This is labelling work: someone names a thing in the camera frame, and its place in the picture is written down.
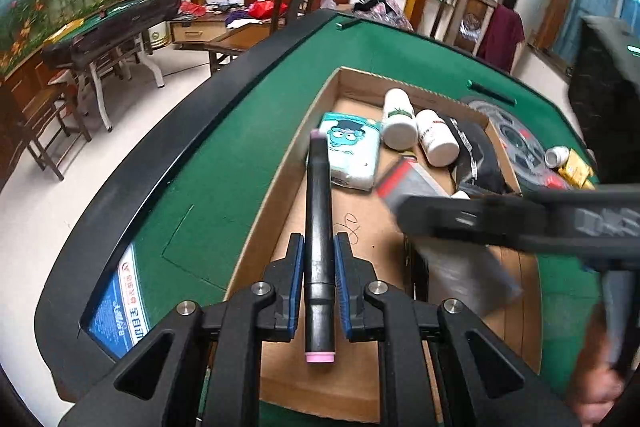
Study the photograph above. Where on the person's hand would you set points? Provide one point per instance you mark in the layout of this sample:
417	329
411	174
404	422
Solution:
594	386

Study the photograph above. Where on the floral clothes pile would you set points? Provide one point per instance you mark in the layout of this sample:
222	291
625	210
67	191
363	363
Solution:
385	11

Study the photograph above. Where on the teal tissue pack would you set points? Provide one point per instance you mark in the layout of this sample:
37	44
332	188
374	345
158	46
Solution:
353	149

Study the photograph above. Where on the silver red box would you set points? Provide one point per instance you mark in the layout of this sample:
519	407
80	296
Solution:
446	269

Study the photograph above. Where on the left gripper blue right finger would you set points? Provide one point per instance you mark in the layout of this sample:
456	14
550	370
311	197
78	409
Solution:
352	277

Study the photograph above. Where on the wooden clothes rack chair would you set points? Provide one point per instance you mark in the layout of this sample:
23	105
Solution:
466	24

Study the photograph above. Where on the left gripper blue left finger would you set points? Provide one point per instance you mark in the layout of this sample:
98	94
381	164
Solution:
285	276

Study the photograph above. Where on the yellow snack packet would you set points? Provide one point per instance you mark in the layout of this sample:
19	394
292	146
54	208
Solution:
576	172

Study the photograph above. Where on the maroon cloth on rack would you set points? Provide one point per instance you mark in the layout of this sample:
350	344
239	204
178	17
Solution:
505	31

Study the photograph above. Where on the cardboard tray box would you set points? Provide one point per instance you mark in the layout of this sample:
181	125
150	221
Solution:
348	388

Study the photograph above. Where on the white bottle green label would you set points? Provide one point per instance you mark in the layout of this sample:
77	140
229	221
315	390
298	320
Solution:
399	129

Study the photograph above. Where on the wooden chair at left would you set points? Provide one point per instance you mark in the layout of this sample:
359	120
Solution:
39	122

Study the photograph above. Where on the black gold snack pouch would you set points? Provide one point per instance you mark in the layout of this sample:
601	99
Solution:
477	164

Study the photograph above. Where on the low wooden coffee table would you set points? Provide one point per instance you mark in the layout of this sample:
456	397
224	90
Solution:
208	33

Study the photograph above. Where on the black marker pink cap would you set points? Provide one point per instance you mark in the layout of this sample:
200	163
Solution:
319	263

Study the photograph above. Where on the white bottle red label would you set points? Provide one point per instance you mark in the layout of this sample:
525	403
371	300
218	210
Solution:
439	145

